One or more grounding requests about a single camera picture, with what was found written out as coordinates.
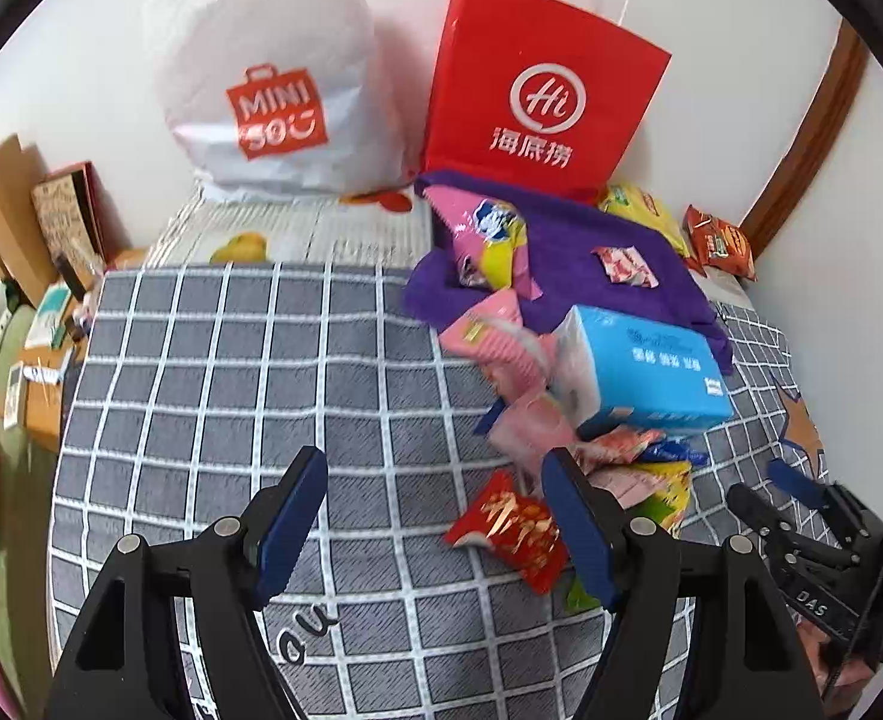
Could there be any orange brown cardboard box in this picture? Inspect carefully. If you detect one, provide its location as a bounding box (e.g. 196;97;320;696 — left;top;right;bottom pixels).
17;345;82;451

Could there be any white plastic shopping bag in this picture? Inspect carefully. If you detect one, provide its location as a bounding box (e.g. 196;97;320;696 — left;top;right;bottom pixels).
145;0;405;203

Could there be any yellow chips bag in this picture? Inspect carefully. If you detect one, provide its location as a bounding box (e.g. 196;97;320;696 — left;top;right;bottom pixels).
597;184;692;256

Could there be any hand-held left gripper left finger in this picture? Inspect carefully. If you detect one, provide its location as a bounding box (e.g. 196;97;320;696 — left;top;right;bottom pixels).
43;446;330;720

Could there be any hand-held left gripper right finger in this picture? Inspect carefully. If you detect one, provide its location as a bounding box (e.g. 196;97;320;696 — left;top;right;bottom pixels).
541;448;821;720

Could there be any light green cushion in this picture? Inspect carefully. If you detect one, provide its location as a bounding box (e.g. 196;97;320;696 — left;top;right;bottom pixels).
0;307;56;691

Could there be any wooden door frame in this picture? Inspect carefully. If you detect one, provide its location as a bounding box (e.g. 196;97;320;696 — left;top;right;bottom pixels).
741;19;870;256

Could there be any red gold snack packet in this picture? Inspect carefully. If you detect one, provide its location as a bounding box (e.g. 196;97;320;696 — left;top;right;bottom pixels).
443;469;571;595

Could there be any red paper bag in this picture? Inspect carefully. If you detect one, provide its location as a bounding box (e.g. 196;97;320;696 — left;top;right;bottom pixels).
418;0;674;203

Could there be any pink yellow cartoon snack packet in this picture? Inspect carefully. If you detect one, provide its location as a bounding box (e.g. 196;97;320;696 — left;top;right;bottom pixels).
424;187;543;301

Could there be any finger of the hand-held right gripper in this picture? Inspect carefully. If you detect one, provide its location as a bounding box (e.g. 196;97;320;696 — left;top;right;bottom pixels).
767;460;873;533
726;483;863;578

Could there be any printed kraft paper box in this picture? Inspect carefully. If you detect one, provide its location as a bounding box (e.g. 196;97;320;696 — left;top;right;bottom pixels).
32;161;131;293

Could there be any blue tissue pack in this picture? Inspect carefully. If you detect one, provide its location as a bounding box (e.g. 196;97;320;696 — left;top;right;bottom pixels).
553;305;735;436

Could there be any grey checked blanket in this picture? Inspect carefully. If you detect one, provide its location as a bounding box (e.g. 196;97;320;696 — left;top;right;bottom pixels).
47;262;833;720

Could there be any pink striped snack packet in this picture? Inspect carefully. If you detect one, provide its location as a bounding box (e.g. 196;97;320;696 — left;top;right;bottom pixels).
439;291;562;391

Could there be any green snack packet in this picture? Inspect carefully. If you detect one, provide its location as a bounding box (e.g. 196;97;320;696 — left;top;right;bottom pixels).
565;574;606;614

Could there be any blue snack packet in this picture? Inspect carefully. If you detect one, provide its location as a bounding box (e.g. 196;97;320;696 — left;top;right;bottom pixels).
640;439;708;466

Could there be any orange chips bag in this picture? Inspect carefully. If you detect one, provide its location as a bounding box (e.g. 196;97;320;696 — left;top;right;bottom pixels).
683;205;758;282

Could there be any small red white candy packet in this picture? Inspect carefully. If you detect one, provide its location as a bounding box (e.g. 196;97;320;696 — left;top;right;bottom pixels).
592;244;660;290

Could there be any small orange snack packet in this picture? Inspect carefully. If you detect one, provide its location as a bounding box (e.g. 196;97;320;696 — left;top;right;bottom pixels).
576;426;668;466

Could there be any white fruit print mat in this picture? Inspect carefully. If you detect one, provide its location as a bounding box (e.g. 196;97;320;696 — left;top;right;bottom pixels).
145;187;758;308

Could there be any pale pink printed snack packet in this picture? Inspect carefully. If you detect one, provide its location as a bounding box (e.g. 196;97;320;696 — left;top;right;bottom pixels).
486;390;585;481

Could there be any purple cloth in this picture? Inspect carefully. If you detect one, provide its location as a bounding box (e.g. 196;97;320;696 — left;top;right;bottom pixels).
403;171;735;376

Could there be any white teal small box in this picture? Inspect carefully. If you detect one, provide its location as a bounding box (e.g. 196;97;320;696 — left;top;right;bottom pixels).
25;281;74;350

